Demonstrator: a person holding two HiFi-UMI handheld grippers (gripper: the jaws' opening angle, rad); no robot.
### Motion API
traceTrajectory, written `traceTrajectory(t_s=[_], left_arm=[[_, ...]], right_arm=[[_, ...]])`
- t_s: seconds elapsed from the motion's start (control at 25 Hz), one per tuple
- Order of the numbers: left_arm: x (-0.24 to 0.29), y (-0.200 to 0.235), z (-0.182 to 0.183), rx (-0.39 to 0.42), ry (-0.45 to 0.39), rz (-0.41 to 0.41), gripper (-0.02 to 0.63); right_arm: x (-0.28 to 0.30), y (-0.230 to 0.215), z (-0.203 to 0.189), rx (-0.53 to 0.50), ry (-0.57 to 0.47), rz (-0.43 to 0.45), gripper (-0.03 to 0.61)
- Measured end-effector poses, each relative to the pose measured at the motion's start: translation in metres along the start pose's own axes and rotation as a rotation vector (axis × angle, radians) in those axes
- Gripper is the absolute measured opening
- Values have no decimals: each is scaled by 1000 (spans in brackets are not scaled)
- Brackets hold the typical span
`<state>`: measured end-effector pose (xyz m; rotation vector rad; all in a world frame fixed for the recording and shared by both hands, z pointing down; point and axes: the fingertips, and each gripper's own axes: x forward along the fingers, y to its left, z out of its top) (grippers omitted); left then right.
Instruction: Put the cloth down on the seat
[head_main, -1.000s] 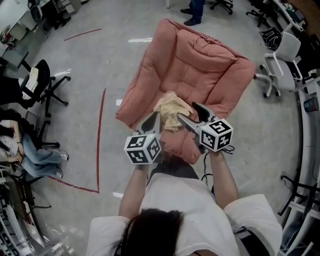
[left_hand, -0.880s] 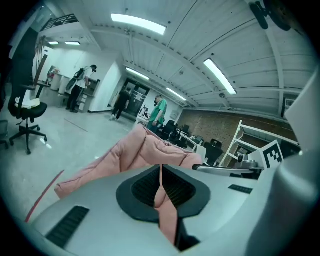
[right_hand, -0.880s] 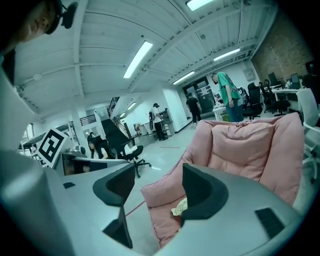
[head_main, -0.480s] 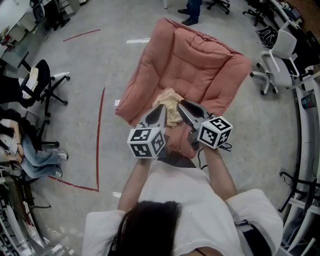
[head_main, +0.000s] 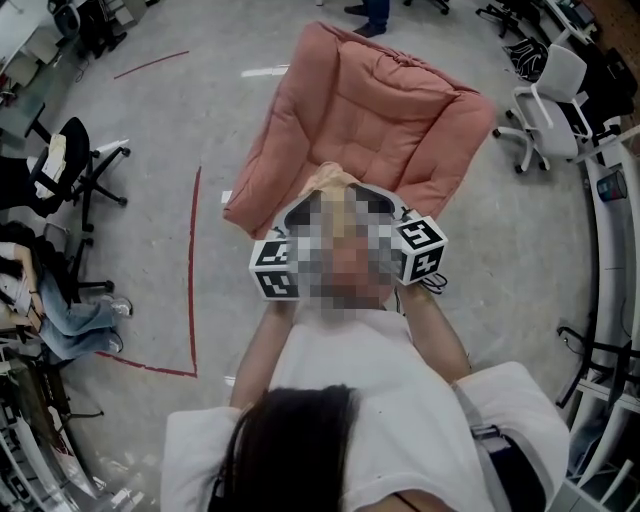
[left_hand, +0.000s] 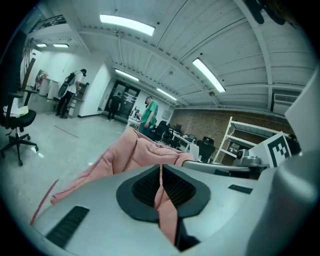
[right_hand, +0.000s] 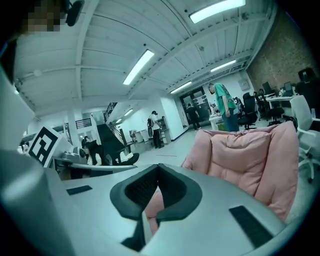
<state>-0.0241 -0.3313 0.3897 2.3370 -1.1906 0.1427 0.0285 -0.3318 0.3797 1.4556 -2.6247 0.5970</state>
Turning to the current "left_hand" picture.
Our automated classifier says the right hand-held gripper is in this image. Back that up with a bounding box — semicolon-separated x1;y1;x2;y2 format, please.
181;131;293;180

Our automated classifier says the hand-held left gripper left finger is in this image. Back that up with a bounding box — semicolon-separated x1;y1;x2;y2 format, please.
31;163;181;256

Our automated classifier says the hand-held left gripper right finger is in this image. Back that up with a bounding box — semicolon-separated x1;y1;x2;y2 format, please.
162;163;266;256

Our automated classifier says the pink padded armchair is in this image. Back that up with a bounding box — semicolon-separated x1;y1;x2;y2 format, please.
49;127;195;246

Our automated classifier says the black office chair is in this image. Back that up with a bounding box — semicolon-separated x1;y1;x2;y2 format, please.
151;120;174;146
195;136;216;164
0;91;40;167

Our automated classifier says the white office desk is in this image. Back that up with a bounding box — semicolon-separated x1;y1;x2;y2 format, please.
171;131;199;154

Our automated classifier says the white metal shelf rack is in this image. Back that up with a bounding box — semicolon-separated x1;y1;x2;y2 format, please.
212;115;299;166

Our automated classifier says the grey low cabinet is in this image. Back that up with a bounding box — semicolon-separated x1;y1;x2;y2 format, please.
68;82;90;119

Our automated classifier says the dark glass double door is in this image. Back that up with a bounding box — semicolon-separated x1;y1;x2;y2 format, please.
104;79;141;121

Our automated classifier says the cream folded cloth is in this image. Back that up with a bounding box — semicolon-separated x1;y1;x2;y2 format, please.
2;105;30;119

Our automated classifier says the grey backpack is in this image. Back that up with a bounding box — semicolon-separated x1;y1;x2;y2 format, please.
64;71;77;86

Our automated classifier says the brown wooden plank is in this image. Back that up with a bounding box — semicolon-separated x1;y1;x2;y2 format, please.
20;57;37;92

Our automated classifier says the black mezzanine railing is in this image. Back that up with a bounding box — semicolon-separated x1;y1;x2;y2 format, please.
29;14;68;34

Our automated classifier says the wall air conditioner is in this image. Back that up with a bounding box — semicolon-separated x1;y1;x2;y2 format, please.
271;92;301;115

